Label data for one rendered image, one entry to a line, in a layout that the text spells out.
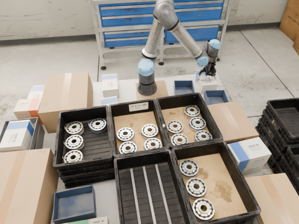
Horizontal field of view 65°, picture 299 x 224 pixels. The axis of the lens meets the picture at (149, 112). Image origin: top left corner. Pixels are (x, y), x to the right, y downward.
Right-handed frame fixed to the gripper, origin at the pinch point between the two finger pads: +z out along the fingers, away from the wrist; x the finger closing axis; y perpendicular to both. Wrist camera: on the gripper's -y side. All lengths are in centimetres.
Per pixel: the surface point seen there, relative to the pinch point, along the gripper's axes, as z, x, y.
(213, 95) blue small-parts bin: 4.3, 2.7, 14.5
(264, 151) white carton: -12, 7, 80
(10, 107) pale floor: 78, -205, -71
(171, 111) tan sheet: -7, -36, 38
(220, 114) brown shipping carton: -9.9, -5.7, 47.5
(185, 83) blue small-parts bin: 2.7, -16.8, -0.3
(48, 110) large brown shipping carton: -13, -114, 35
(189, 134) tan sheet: -7, -28, 59
